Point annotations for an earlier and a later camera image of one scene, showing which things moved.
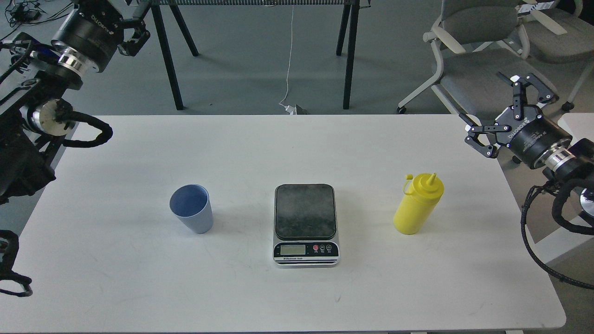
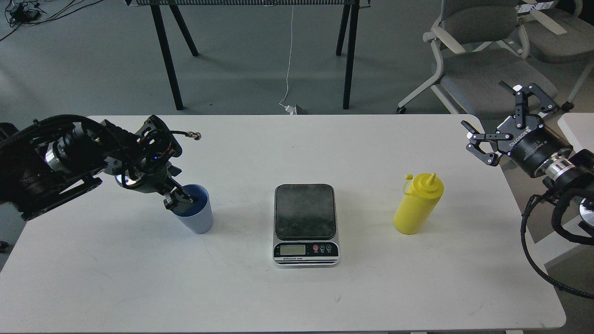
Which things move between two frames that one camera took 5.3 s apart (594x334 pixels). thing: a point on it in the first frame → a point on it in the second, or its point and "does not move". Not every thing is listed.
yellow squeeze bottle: x=422 y=194 does not move
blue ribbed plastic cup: x=191 y=204 does not move
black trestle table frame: x=348 y=34 does not move
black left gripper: x=89 y=36 → x=140 y=160
